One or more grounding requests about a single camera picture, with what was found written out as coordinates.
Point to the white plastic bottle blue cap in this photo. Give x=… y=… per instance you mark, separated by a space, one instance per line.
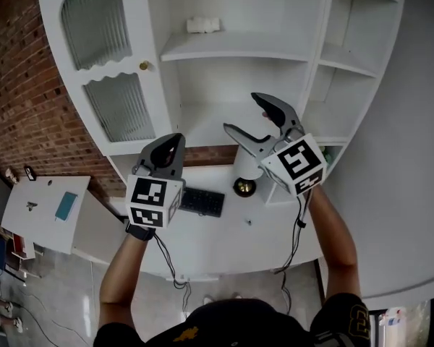
x=393 y=317

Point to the black wrist watch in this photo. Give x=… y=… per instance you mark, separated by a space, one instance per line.
x=140 y=231

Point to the small pale figurine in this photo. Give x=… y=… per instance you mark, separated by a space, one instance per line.
x=11 y=175

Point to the white table lamp brass base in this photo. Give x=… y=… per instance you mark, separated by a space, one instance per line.
x=247 y=165

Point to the white side table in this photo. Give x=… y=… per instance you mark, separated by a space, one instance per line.
x=40 y=215

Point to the person's black t-shirt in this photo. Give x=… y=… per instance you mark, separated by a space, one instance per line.
x=238 y=324

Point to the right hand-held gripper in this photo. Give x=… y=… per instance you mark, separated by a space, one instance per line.
x=296 y=165

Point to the brass cabinet knob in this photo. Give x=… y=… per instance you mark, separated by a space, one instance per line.
x=145 y=65

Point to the person's right shoe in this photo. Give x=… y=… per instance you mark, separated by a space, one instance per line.
x=237 y=296

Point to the white wooden cabinet with shelves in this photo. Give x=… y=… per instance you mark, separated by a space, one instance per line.
x=238 y=49

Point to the person's left shoe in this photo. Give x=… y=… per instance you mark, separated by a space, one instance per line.
x=208 y=299

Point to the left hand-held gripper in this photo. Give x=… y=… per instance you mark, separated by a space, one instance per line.
x=148 y=201

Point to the low white book rack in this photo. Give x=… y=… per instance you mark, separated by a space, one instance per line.
x=16 y=249

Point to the small dark clip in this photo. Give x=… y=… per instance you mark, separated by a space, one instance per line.
x=31 y=206

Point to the person's right forearm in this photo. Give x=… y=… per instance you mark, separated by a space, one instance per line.
x=334 y=237

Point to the black keyboard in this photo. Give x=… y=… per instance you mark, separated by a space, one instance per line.
x=202 y=201

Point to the teal notebook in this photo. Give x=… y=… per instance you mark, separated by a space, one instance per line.
x=66 y=206

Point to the small black picture frame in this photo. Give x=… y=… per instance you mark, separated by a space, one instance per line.
x=30 y=174

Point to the potted plant in white pot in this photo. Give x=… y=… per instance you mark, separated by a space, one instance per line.
x=327 y=154

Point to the person's left forearm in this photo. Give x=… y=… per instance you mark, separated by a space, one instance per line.
x=124 y=277

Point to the person's shoe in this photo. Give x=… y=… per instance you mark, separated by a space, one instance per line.
x=237 y=296
x=208 y=299

